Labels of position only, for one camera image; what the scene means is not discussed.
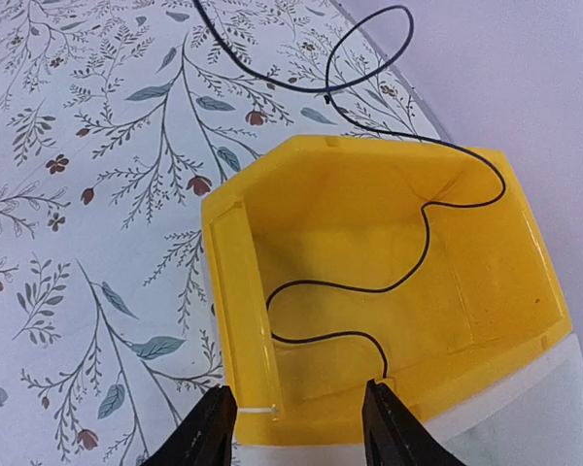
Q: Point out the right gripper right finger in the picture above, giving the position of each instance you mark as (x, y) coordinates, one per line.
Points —
(393, 436)

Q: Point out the large yellow plastic bin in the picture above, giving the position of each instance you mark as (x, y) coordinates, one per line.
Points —
(334, 261)

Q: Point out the white translucent plastic bin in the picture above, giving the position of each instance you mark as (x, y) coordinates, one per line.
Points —
(532, 417)

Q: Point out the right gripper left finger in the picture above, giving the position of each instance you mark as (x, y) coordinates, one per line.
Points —
(204, 437)

